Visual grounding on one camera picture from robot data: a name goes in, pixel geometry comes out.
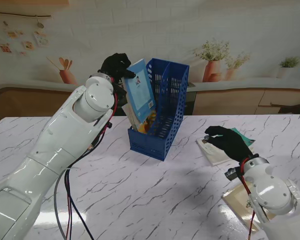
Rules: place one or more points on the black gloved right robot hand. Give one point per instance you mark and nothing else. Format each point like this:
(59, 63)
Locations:
(230, 145)

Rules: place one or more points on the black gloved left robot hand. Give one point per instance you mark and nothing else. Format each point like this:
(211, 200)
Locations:
(115, 65)

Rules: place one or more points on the white and teal book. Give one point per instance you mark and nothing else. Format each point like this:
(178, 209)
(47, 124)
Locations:
(215, 153)

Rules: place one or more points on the light blue paperback book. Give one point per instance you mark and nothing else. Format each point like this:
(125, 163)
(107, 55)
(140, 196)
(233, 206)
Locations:
(140, 92)

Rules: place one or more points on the beige book with barcode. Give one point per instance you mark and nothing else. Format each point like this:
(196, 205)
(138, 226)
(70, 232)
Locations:
(240, 202)

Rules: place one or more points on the white and yellow book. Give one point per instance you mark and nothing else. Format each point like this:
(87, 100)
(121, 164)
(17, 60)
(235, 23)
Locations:
(146, 125)

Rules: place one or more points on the blue perforated plastic file holder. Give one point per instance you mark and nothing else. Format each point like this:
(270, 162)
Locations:
(175, 100)

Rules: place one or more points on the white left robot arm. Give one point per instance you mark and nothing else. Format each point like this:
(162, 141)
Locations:
(52, 155)

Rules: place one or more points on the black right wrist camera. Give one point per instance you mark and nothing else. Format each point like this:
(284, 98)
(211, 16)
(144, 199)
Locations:
(232, 173)

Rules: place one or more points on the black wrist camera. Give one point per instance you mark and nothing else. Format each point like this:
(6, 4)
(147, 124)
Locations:
(121, 96)
(232, 173)

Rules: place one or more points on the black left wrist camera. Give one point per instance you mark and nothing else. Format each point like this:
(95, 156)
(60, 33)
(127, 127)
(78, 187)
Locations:
(121, 96)

